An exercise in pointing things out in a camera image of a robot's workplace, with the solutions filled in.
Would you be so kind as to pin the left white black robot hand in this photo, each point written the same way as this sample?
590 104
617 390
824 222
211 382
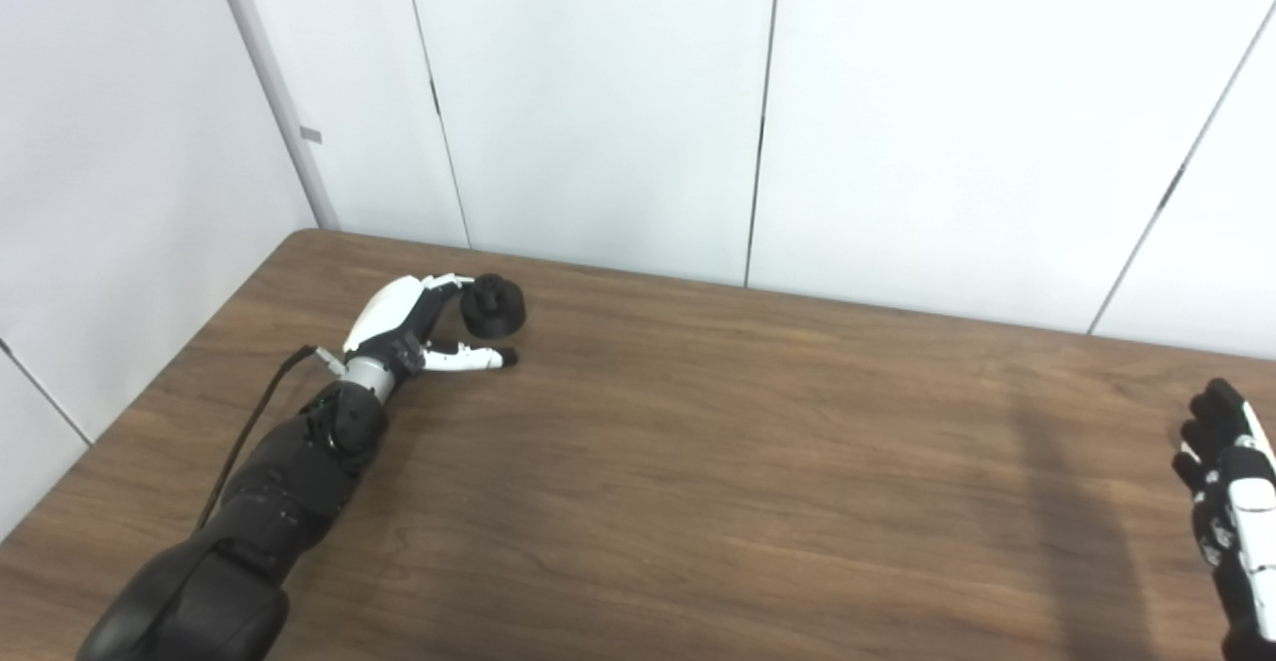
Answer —
389 307

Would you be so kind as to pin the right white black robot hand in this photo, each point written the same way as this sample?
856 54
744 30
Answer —
1246 521

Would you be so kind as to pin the round black plastic part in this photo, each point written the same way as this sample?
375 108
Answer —
495 307

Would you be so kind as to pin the grey wall corner strip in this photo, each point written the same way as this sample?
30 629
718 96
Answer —
274 93

